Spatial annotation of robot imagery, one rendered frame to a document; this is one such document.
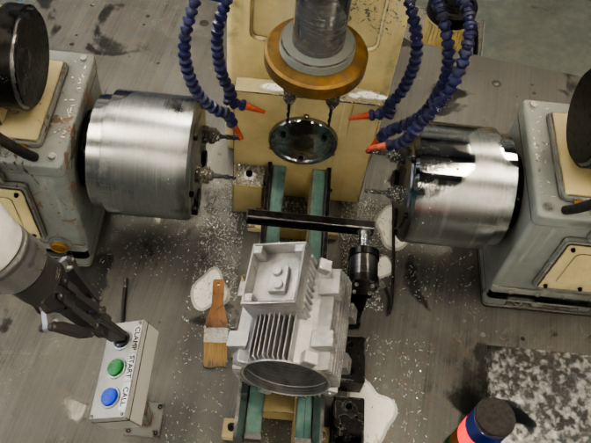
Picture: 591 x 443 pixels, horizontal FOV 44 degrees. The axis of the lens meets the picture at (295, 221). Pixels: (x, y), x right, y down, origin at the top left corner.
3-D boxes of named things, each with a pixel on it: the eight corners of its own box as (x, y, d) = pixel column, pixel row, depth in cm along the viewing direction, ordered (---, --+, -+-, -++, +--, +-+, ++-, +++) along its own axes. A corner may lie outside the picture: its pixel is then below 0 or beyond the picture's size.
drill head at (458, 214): (355, 164, 165) (374, 88, 145) (533, 182, 167) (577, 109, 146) (353, 259, 152) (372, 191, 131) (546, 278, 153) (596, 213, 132)
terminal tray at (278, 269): (265, 265, 135) (251, 243, 129) (319, 262, 131) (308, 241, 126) (253, 323, 128) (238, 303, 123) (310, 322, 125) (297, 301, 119)
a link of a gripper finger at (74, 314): (60, 288, 107) (57, 297, 106) (104, 323, 115) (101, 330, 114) (38, 292, 108) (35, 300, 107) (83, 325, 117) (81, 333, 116)
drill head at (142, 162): (62, 134, 164) (38, 54, 143) (224, 151, 165) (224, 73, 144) (33, 228, 150) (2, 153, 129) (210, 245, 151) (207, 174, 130)
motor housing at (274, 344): (273, 304, 148) (237, 255, 133) (363, 302, 141) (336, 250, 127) (254, 398, 137) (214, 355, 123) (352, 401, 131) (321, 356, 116)
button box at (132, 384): (126, 335, 129) (108, 322, 125) (159, 330, 127) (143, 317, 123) (105, 430, 120) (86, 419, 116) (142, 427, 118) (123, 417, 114)
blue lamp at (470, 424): (463, 406, 110) (471, 395, 107) (502, 410, 110) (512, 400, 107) (466, 446, 107) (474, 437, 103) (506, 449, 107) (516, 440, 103)
